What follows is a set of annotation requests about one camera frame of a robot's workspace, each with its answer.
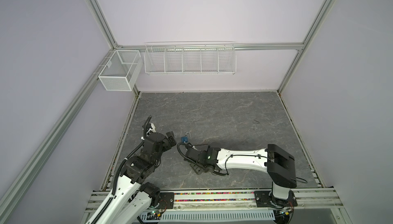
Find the white mesh box basket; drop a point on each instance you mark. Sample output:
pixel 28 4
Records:
pixel 121 70

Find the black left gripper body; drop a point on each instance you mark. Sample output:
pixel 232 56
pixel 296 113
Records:
pixel 166 144

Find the white slotted cable duct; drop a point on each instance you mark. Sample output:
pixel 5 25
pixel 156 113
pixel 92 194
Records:
pixel 208 216

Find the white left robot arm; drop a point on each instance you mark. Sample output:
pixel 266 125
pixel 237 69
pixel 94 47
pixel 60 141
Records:
pixel 130 194

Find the white wire shelf basket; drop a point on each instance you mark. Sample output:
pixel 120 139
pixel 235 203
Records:
pixel 190 58

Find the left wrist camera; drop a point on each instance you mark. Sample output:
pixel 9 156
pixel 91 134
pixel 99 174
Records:
pixel 148 129

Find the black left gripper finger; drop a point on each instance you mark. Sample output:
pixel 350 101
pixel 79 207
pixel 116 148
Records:
pixel 170 135
pixel 172 142

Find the blue padlock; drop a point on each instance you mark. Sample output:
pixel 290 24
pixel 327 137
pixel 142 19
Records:
pixel 185 138

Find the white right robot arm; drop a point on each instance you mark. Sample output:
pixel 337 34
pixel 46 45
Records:
pixel 275 161

